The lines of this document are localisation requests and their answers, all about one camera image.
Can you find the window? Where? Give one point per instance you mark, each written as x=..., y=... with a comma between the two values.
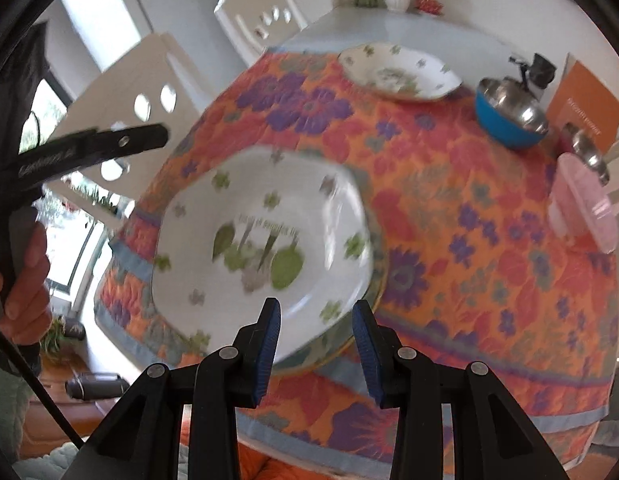
x=44, y=105

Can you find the red lidded teacup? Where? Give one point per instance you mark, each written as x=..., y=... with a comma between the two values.
x=429, y=5

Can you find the orange book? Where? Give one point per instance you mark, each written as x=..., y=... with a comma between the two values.
x=584, y=105

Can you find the black mug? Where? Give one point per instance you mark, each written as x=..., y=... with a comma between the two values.
x=544, y=67

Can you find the grey cylindrical object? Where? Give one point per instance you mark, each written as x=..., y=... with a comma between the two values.
x=96, y=386

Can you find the steel bowl blue outside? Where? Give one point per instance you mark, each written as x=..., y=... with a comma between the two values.
x=509, y=132

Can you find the person's dark clothing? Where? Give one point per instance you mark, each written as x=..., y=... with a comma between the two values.
x=24, y=75

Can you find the white plate green floral print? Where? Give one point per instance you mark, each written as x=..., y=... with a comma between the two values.
x=399, y=77
x=269, y=195

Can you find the steel bowl pink outside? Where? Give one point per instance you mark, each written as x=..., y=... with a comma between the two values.
x=579, y=200

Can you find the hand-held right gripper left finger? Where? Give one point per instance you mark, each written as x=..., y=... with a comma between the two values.
x=267, y=350

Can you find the person's left hand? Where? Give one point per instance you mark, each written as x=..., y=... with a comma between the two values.
x=31, y=280

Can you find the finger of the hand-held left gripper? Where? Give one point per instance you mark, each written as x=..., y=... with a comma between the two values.
x=134, y=139

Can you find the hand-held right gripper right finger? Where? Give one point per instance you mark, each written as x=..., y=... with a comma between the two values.
x=369, y=355

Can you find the orange floral quilted table mat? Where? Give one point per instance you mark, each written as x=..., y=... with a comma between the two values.
x=439, y=210

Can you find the white wooden chair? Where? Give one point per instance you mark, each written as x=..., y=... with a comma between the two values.
x=249, y=15
x=114, y=80

